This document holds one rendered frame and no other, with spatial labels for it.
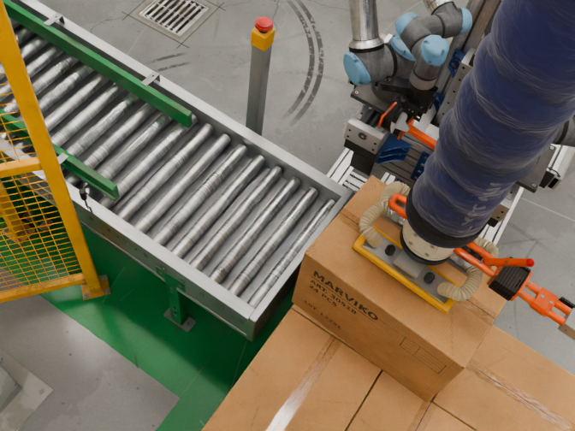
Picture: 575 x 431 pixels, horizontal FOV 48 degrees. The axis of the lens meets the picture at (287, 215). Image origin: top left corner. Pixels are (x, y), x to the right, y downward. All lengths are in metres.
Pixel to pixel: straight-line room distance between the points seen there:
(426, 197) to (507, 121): 0.40
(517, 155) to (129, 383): 1.97
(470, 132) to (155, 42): 2.74
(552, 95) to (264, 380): 1.42
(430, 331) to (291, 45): 2.34
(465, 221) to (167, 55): 2.51
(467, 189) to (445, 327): 0.60
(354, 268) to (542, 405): 0.90
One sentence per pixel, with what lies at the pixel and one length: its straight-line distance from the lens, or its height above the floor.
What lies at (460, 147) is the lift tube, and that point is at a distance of 1.51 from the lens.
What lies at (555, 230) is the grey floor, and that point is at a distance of 3.63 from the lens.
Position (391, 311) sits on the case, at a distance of 2.04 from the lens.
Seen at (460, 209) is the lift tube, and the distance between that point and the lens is 1.67.
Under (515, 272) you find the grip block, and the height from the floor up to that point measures 1.20.
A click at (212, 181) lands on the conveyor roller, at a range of 2.66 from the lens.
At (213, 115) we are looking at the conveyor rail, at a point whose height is 0.59.
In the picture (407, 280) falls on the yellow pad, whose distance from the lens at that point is 1.95.
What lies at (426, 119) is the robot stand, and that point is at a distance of 2.48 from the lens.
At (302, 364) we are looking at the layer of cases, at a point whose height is 0.54.
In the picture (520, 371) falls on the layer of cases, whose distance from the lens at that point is 2.57.
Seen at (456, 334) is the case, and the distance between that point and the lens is 2.07.
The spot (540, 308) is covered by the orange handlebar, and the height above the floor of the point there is 1.18.
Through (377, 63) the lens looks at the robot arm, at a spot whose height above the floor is 1.25.
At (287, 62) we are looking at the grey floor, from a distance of 3.86.
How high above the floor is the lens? 2.77
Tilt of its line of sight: 59 degrees down
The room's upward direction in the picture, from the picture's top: 12 degrees clockwise
